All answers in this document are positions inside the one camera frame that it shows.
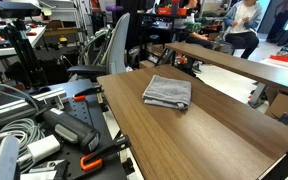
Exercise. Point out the grey terry cloth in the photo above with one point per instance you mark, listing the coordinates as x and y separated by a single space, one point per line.
167 90

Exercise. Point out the grey office chair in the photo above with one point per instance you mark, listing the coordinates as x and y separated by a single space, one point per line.
119 50

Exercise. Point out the small black orange-tipped clamp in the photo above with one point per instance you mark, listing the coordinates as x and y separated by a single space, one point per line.
89 91

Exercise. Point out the black perforated mounting board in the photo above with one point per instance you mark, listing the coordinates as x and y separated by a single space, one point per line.
84 113

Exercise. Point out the seated person in dark clothes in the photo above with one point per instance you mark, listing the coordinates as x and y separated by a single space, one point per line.
197 38

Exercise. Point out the black grey handheld device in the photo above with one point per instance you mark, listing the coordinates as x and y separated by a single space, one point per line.
74 128

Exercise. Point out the orange storage box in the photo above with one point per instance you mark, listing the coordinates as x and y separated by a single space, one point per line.
170 11

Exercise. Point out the white power adapter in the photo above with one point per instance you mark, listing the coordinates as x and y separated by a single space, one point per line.
44 148

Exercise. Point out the seated person in blue jacket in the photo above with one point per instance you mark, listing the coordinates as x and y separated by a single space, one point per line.
244 20

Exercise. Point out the white work table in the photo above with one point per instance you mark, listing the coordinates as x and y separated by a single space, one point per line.
34 36

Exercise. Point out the black box with white label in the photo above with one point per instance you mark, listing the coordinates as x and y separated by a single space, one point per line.
47 170

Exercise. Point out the red flat tool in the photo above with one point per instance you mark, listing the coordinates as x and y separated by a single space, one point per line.
280 58

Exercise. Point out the cardboard box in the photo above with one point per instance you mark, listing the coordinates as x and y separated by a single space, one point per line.
284 105

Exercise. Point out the grey rounded panel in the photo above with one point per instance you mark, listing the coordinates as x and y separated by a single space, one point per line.
4 160

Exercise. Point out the black camera tripod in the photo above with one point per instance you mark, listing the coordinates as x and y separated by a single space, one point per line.
24 53

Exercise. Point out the aluminium extrusion rail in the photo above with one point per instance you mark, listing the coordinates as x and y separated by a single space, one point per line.
4 111

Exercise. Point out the black stereo camera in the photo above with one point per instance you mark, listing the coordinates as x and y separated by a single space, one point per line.
10 9

